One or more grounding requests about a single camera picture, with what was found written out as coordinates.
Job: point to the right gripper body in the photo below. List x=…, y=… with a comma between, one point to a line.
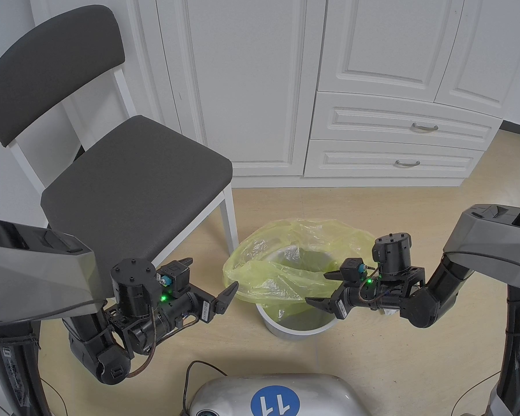
x=359, y=297

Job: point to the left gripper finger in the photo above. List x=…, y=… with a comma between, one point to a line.
x=224, y=299
x=188, y=261

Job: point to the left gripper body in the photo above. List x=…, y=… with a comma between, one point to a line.
x=186, y=308

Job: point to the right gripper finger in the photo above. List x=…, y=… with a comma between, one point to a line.
x=325, y=305
x=334, y=275

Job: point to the yellow plastic bag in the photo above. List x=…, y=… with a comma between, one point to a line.
x=294, y=275

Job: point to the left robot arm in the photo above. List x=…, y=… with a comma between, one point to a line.
x=34, y=275

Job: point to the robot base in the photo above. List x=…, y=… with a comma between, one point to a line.
x=320, y=394

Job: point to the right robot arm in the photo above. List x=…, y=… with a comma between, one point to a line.
x=489, y=241

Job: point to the pale grey trash bin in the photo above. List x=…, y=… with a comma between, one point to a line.
x=294, y=334

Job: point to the white printed wrapper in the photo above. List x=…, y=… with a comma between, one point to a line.
x=388, y=312

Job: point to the dark grey white-framed chair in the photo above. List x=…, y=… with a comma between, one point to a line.
x=134, y=180

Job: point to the white wardrobe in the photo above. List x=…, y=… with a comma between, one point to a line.
x=251, y=59

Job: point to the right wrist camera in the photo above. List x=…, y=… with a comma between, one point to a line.
x=351, y=271

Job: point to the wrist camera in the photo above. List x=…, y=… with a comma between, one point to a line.
x=175, y=275
x=351, y=271

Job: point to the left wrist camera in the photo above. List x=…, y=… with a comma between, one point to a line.
x=175, y=275

